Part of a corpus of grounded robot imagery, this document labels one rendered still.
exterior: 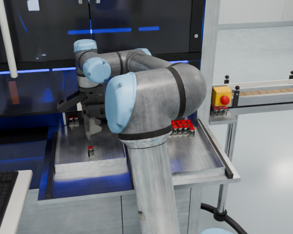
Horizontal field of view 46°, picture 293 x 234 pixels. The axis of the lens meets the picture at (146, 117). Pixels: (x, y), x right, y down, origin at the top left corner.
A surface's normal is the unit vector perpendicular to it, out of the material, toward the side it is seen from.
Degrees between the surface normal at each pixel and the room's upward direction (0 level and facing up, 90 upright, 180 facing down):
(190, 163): 0
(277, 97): 90
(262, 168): 0
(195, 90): 66
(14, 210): 0
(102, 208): 90
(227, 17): 90
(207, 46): 90
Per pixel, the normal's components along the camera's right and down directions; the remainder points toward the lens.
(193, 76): 0.55, -0.50
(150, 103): 0.36, 0.08
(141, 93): 0.31, -0.17
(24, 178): 0.00, -0.87
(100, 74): 0.40, 0.43
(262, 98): 0.16, 0.48
